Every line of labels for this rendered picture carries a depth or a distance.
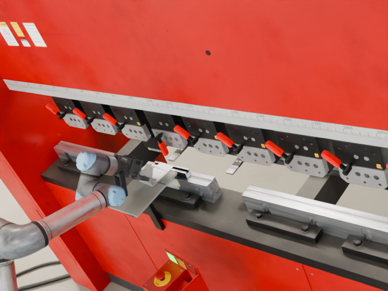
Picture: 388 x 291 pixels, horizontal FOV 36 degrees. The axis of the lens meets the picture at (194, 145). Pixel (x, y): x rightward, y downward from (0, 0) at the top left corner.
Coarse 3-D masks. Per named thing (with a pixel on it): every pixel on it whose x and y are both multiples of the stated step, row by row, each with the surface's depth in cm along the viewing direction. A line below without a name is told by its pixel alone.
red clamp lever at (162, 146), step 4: (156, 136) 224; (160, 136) 225; (156, 140) 224; (160, 140) 226; (160, 144) 226; (164, 144) 227; (160, 148) 228; (164, 148) 227; (164, 152) 228; (168, 152) 230
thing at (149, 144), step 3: (153, 138) 241; (144, 141) 247; (147, 141) 245; (150, 141) 244; (153, 141) 242; (156, 141) 241; (144, 144) 248; (147, 144) 247; (150, 144) 245; (153, 144) 244; (156, 144) 242; (147, 147) 251; (150, 147) 247; (153, 147) 246; (156, 147) 244; (153, 150) 249; (156, 150) 247; (159, 150) 246
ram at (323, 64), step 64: (0, 0) 235; (64, 0) 208; (128, 0) 186; (192, 0) 169; (256, 0) 154; (320, 0) 142; (384, 0) 132; (0, 64) 275; (64, 64) 238; (128, 64) 210; (192, 64) 188; (256, 64) 170; (320, 64) 156; (384, 64) 143; (384, 128) 157
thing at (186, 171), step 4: (156, 164) 257; (168, 164) 252; (172, 168) 250; (176, 168) 249; (180, 168) 247; (184, 168) 246; (180, 172) 245; (184, 172) 244; (188, 172) 244; (180, 176) 247; (184, 176) 245; (188, 176) 245
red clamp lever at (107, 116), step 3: (105, 114) 239; (108, 114) 239; (105, 117) 238; (108, 117) 238; (111, 117) 239; (108, 120) 238; (111, 120) 238; (114, 120) 238; (111, 123) 238; (114, 123) 238; (117, 123) 238; (117, 126) 238; (120, 126) 237; (123, 126) 238; (117, 129) 238; (120, 129) 237
